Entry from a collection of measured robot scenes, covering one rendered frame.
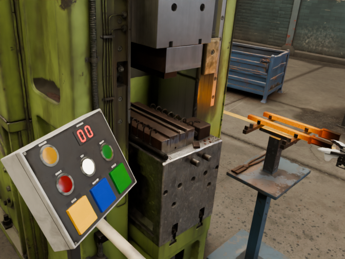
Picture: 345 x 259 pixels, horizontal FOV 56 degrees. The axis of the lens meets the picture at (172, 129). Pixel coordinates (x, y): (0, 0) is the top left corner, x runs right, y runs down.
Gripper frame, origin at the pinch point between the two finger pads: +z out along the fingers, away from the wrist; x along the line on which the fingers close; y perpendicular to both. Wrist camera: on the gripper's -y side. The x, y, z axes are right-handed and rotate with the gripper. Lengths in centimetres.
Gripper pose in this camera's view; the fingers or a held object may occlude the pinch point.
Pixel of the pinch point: (324, 143)
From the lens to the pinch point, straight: 170.4
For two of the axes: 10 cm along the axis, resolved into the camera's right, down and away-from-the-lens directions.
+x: 7.2, -2.4, 6.5
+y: -0.6, 9.1, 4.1
